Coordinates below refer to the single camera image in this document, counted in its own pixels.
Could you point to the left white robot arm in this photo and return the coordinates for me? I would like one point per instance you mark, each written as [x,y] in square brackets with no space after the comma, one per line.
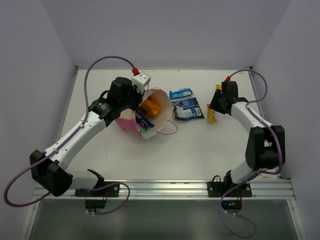
[49,168]

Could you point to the purple blue snack packet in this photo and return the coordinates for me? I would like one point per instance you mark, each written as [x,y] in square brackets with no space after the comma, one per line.
[142,123]

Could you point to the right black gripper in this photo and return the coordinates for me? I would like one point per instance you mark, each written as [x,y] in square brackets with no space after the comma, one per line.
[213,105]

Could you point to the orange snack packet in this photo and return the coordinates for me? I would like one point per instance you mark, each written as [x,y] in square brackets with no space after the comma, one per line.
[149,108]

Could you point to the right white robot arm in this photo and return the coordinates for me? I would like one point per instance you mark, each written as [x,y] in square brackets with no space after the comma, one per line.
[265,148]

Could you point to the light blue snack packet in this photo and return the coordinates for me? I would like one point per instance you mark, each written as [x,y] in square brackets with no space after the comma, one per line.
[181,93]

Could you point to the right black controller box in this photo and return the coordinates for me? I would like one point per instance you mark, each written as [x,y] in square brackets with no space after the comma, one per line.
[232,205]

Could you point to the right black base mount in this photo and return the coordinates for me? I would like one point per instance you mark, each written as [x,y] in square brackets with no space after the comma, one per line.
[217,187]

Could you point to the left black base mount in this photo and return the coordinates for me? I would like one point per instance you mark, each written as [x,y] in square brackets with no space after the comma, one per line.
[97,187]

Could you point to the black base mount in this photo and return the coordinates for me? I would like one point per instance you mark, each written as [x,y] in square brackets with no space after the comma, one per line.
[97,187]
[217,187]

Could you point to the left black controller box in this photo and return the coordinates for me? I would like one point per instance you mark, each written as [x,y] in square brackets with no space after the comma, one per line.
[92,205]

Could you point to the dark blue chips bag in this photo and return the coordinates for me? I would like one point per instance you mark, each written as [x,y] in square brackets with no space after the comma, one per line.
[187,109]

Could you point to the aluminium front rail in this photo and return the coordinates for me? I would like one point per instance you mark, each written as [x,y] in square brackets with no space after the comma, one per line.
[261,189]

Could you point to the pink and cream paper bag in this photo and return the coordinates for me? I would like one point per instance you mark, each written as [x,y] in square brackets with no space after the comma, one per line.
[127,119]

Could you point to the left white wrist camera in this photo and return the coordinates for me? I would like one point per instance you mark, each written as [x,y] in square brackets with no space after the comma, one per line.
[141,80]

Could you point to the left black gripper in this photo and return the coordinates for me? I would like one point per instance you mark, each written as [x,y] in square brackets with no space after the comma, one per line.
[136,97]

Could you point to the black controller box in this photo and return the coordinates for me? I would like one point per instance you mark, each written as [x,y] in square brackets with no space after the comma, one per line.
[232,205]
[92,205]

